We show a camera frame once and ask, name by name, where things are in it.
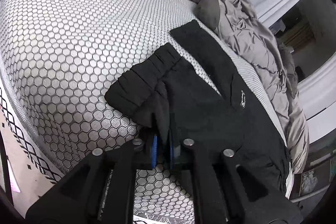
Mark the black pants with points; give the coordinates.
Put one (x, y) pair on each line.
(166, 94)

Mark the white honeycomb mattress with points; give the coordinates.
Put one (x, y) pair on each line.
(60, 57)

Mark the grey rumpled duvet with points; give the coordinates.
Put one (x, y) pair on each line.
(235, 22)

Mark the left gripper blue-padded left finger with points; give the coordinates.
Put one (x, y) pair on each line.
(100, 189)

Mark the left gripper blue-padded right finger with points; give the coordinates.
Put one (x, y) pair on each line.
(225, 190)

